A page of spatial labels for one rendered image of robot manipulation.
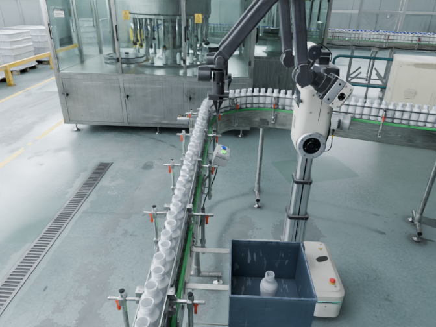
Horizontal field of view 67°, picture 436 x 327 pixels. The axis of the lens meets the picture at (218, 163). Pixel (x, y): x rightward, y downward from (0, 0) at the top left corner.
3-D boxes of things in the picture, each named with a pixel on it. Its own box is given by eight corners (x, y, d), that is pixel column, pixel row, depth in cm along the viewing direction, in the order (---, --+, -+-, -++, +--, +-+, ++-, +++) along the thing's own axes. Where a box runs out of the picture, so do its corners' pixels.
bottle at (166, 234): (156, 269, 122) (154, 233, 115) (168, 260, 126) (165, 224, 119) (169, 276, 119) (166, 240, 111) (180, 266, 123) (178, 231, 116)
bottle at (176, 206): (182, 243, 135) (180, 209, 128) (168, 241, 136) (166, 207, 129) (187, 234, 140) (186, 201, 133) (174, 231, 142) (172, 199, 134)
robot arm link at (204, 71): (224, 56, 145) (224, 54, 153) (197, 55, 145) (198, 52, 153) (222, 84, 150) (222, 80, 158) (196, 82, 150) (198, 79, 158)
